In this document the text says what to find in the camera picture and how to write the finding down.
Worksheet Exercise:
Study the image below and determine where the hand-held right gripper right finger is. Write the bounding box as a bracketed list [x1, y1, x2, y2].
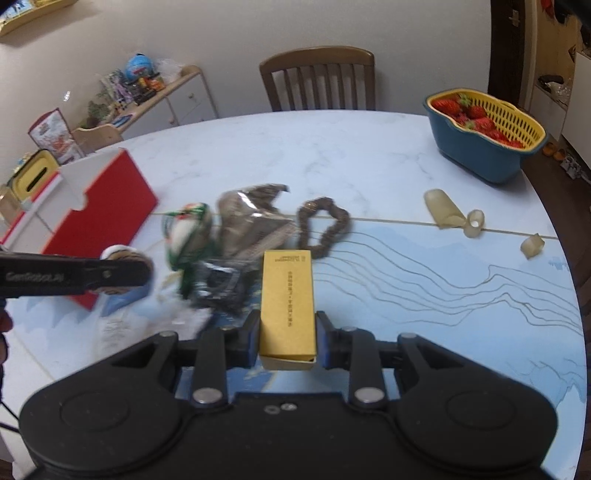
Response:
[316, 311, 465, 409]

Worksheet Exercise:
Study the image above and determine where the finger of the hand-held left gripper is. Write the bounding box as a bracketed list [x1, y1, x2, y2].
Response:
[83, 255, 154, 296]

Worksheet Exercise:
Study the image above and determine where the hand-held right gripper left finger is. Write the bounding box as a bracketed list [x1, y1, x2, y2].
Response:
[108, 310, 262, 409]

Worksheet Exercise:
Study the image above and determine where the light blue correction tape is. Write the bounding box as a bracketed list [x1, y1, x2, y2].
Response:
[100, 244, 151, 318]

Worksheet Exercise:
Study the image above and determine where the yellow cardboard box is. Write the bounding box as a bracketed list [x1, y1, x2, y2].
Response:
[259, 249, 318, 372]

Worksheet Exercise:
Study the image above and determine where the red and white storage box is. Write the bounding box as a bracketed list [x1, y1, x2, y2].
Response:
[0, 148, 160, 311]

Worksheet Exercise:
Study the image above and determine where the brown scrunchie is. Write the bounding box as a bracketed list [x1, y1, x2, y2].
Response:
[297, 196, 353, 260]

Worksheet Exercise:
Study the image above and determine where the black crumpled packet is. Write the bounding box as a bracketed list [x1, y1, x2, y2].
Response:
[193, 260, 246, 317]

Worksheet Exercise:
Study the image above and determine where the green and white pouch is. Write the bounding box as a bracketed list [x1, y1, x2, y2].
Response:
[161, 202, 216, 278]

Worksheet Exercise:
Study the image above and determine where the yellow tissue box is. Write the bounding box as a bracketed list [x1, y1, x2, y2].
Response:
[8, 150, 62, 205]

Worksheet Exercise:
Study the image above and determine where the silver foil packet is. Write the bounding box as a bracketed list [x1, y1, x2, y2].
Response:
[216, 183, 297, 260]

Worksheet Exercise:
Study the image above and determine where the small light wooden chair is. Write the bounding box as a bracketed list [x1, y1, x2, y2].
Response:
[71, 123, 124, 156]

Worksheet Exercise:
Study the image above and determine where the red printed gift bag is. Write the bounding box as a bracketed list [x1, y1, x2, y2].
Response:
[27, 108, 86, 165]

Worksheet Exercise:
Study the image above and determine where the small green plant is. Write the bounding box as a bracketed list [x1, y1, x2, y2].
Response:
[87, 99, 112, 128]

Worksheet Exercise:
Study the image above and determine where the beige wooden piece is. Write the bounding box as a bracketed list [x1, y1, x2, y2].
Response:
[424, 189, 464, 230]

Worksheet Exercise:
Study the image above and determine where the row of toy boxes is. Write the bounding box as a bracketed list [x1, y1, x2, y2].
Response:
[99, 70, 166, 106]

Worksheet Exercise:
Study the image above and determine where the light wooden sideboard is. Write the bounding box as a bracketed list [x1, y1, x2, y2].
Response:
[71, 65, 219, 154]

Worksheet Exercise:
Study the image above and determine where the blue globe toy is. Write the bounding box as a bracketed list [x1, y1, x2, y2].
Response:
[125, 54, 158, 80]

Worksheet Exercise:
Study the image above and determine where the clear plastic bag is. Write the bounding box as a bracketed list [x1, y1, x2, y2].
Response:
[156, 58, 184, 85]

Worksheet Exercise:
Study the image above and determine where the blue plastic basin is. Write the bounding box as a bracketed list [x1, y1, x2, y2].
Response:
[424, 99, 546, 186]

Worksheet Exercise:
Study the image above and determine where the brown wooden chair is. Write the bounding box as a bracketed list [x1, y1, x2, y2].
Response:
[259, 45, 376, 113]

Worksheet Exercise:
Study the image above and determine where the pile of strawberries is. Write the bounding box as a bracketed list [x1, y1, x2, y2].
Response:
[433, 93, 526, 149]

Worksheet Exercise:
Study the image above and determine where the yellow strainer basket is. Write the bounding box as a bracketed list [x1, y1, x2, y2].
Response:
[425, 89, 547, 154]

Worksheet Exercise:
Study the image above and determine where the beige rubber ring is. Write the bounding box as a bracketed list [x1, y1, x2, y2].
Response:
[465, 209, 486, 239]

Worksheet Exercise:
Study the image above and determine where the wooden wall shelf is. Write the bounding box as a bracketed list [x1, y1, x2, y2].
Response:
[0, 0, 78, 38]

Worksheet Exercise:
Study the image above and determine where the white wall cabinet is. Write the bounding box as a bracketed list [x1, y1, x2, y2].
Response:
[530, 44, 591, 155]

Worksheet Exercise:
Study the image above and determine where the dark wooden door frame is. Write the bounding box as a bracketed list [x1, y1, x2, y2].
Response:
[486, 0, 540, 110]

